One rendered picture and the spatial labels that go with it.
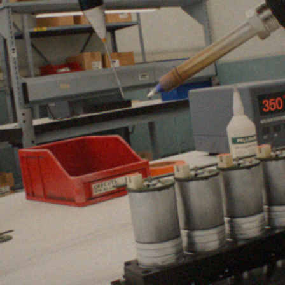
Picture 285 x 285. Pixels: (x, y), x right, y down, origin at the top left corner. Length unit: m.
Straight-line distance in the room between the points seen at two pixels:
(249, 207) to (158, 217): 0.06
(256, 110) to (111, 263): 0.40
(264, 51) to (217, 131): 5.37
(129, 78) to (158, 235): 2.86
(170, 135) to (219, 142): 5.32
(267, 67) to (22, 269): 5.79
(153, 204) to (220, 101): 0.50
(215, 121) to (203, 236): 0.50
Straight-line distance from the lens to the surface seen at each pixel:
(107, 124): 3.12
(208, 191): 0.30
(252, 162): 0.32
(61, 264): 0.40
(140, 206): 0.29
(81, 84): 2.97
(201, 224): 0.31
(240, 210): 0.32
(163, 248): 0.29
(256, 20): 0.27
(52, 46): 5.39
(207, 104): 0.81
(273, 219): 0.34
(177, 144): 6.17
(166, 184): 0.29
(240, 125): 0.67
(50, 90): 2.87
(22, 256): 0.44
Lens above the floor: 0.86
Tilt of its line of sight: 5 degrees down
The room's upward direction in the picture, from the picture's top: 8 degrees counter-clockwise
